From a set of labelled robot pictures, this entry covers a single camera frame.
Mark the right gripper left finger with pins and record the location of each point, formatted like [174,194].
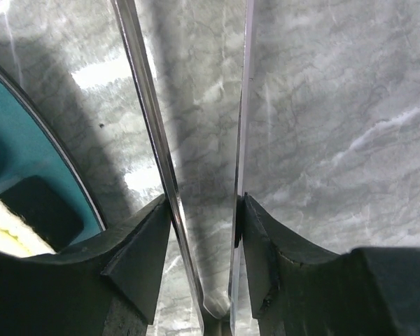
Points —
[106,285]

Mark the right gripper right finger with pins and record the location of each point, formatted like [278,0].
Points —
[298,288]

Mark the white rice block seaweed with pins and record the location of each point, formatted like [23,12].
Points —
[35,220]

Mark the teal square plate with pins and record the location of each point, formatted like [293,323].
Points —
[29,147]

